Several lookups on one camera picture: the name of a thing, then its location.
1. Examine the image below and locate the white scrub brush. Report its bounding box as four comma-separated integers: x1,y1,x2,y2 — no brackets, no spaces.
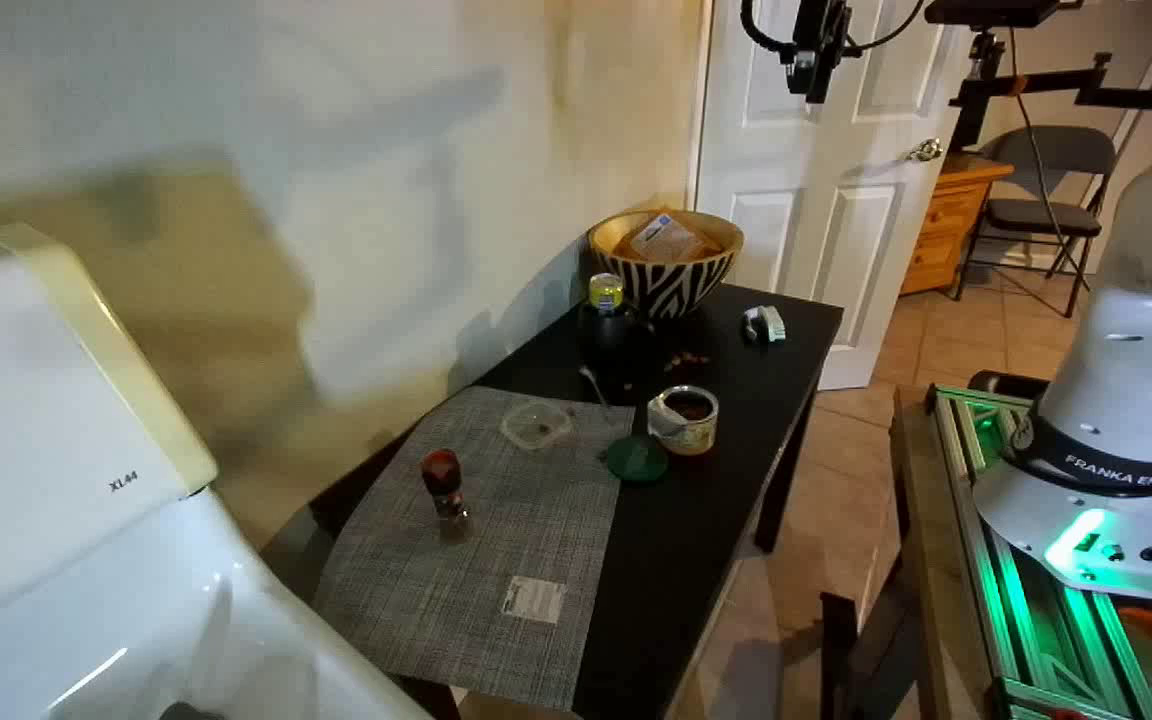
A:
741,304,792,349

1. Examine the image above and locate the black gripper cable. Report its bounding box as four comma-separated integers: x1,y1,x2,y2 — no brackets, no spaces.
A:
735,0,933,60

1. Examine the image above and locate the yellow can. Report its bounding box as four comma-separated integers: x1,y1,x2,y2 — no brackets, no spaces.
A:
583,268,627,317

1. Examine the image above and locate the wooden cabinet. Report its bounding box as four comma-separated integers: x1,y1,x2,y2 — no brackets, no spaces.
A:
898,153,1016,301

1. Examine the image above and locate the white panel door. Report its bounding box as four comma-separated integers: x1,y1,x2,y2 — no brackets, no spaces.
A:
686,0,969,393

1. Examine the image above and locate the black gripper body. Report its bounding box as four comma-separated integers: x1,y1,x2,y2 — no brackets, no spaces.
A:
789,0,865,85

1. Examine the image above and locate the white gas stove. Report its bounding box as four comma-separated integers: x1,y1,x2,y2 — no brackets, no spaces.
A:
0,219,431,720

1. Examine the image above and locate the black table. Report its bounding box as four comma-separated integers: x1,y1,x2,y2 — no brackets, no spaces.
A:
258,280,848,720

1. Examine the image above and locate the metal spoon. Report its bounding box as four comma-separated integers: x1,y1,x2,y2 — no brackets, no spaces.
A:
577,364,611,410

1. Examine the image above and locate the white placemat label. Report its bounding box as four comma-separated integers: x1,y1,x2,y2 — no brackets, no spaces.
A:
495,570,566,628

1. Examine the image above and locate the orange and white food packet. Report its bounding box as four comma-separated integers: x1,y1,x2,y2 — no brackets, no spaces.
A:
617,206,726,264

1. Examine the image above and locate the zebra pattern bowl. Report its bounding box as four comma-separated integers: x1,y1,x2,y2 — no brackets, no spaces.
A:
583,203,749,323

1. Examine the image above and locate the red top pepper grinder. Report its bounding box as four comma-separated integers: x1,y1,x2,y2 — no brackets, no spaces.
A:
416,448,477,542

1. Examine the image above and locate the grey folding chair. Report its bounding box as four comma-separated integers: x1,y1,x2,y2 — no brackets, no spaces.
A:
953,123,1122,318

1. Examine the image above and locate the grey woven placemat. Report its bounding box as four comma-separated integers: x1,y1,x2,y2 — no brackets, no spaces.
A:
306,384,640,715

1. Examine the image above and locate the black camera boom stand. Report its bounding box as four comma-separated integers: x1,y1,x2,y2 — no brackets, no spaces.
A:
924,0,1152,160

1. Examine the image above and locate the clear plastic lid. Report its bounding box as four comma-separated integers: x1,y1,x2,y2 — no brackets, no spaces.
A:
495,399,577,451

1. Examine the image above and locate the robot mounting table frame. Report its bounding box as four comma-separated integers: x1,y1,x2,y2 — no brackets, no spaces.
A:
890,378,1152,720

